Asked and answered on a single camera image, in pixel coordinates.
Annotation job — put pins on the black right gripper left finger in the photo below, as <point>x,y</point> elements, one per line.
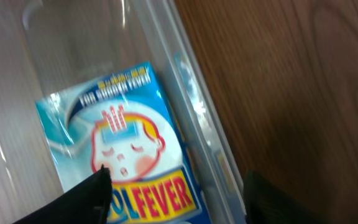
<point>87,202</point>

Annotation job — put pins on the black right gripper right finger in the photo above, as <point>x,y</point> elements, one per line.
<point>265,203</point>

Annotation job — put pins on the blue Cool Fever box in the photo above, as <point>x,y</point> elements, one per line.
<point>122,121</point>

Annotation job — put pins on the clear plastic container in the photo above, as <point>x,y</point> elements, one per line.
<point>50,46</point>

